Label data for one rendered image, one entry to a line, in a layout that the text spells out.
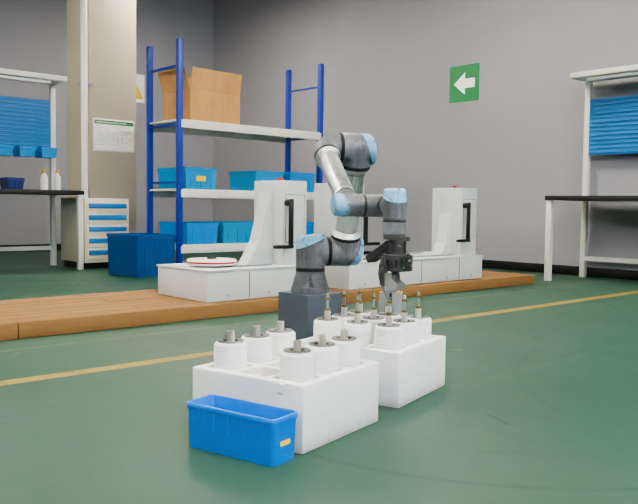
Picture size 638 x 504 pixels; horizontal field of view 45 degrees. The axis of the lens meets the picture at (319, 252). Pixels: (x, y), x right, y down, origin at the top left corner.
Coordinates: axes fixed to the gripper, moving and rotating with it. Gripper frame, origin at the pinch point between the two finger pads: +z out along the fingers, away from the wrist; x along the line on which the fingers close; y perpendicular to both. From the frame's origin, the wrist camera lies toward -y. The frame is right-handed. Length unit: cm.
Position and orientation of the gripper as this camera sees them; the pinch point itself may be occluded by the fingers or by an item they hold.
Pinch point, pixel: (388, 295)
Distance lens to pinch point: 254.3
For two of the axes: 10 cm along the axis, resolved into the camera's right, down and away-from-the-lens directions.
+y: 6.9, 0.5, -7.2
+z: -0.1, 10.0, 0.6
